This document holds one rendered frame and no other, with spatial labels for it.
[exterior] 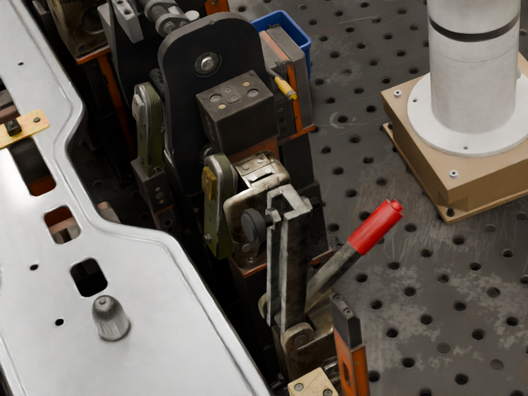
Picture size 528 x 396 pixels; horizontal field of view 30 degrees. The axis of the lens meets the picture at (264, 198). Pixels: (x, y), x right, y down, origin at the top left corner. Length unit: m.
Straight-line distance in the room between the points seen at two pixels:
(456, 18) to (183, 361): 0.57
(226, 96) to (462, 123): 0.48
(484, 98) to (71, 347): 0.67
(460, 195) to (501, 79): 0.17
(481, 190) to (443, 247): 0.10
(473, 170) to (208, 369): 0.58
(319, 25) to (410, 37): 0.16
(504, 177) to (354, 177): 0.23
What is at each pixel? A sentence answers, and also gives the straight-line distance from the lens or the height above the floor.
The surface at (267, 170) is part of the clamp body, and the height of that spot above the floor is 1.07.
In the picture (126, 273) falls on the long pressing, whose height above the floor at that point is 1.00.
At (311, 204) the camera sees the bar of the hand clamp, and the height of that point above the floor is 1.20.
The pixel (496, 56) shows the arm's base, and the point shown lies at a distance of 1.34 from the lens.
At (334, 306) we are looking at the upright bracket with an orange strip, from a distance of 0.76.
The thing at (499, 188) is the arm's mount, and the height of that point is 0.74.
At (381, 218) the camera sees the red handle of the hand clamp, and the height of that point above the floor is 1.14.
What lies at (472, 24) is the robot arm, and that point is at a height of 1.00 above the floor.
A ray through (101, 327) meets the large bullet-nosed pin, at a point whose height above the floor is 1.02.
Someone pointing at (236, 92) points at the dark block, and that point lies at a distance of 1.04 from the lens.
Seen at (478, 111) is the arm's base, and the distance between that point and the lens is 1.40.
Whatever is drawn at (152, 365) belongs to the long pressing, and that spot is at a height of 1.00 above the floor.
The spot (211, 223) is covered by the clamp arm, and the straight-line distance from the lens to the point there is 1.04.
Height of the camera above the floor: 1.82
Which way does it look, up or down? 48 degrees down
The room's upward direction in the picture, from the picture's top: 11 degrees counter-clockwise
